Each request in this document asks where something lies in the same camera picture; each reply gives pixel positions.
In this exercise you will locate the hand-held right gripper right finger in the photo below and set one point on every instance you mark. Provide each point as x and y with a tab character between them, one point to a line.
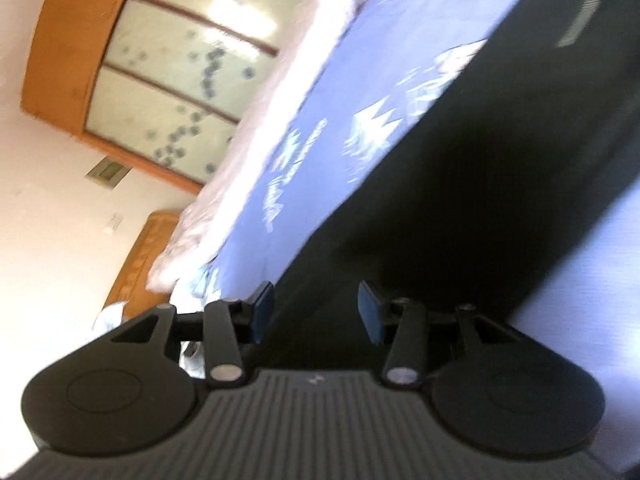
370	311

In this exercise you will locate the wall switch panel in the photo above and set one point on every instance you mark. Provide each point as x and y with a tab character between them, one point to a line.
107	172

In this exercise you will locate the white wall socket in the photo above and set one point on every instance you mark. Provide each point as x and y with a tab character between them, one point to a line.
114	222

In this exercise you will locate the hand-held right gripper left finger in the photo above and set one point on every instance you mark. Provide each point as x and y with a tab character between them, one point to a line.
264	311

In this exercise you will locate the black pants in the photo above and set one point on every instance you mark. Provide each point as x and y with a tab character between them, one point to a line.
475	160

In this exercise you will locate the blue printed bedsheet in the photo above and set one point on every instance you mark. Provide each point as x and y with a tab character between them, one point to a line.
320	125

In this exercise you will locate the white crumpled cloth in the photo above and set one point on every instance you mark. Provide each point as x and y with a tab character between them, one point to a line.
109	317

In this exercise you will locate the wooden wardrobe with frosted doors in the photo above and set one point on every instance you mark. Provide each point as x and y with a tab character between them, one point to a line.
165	75

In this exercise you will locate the wooden headboard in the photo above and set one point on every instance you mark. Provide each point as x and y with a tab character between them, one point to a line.
142	265

